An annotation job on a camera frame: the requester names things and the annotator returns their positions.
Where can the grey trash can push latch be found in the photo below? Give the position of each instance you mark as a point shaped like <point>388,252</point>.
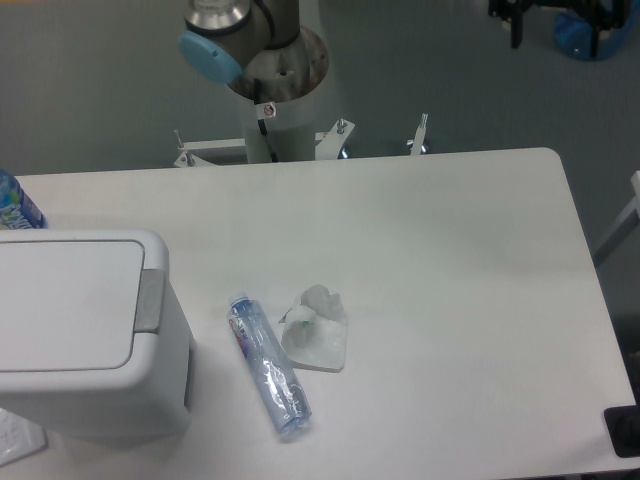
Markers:
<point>150,301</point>

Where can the white textured packet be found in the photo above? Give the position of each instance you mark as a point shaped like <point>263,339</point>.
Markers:
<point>20,438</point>

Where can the blue bag in background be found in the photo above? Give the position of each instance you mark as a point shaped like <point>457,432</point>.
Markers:
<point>572,36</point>

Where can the crumpled white plastic wrapper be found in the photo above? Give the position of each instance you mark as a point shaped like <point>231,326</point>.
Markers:
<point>314,330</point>

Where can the white plastic trash can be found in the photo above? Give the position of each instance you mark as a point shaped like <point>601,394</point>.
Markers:
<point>70,359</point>

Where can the clear plastic water bottle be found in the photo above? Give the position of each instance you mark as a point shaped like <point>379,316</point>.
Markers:
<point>273,374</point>

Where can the black table clamp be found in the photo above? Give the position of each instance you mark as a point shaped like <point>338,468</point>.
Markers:
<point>623,427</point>

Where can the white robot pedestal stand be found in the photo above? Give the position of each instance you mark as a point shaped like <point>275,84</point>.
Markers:
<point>276,95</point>

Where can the blue labelled bottle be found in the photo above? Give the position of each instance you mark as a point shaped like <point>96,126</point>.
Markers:
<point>18,211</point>

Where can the white furniture leg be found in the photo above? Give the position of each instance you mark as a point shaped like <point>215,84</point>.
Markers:
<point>622,226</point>

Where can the grey robot arm blue cap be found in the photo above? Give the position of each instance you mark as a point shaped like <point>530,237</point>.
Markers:
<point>223,37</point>

